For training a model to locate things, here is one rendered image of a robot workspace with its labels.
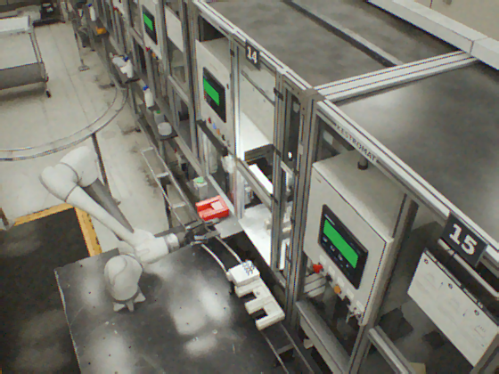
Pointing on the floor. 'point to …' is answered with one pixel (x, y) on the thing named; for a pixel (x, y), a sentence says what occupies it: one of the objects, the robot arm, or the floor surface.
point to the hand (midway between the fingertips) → (214, 227)
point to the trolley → (13, 26)
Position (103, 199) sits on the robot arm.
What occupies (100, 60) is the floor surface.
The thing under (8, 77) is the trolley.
